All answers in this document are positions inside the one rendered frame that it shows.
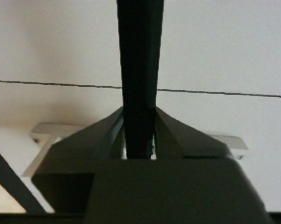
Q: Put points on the light grey wall panel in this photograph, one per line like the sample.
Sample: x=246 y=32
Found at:
x=219 y=72

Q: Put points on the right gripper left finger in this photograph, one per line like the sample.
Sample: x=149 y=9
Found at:
x=101 y=140

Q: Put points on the black metal bar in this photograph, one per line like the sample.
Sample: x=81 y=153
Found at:
x=140 y=30

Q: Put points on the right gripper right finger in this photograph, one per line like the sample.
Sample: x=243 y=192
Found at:
x=174 y=139

